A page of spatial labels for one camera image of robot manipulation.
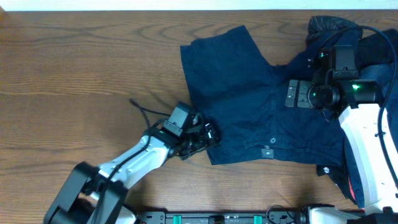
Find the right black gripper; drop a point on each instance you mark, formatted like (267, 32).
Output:
(302, 100)

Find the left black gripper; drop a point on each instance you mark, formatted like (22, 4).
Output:
(202, 134)

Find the navy blue shorts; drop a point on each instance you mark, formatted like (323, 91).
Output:
(243, 95)

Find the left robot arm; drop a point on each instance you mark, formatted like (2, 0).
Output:
(97, 194)

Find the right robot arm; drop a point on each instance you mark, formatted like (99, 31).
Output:
(357, 105)

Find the black patterned garment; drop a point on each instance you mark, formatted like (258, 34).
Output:
(321, 27)

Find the plain black garment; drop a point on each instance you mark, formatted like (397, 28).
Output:
(373, 50)

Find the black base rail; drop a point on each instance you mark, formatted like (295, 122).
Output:
(275, 215)

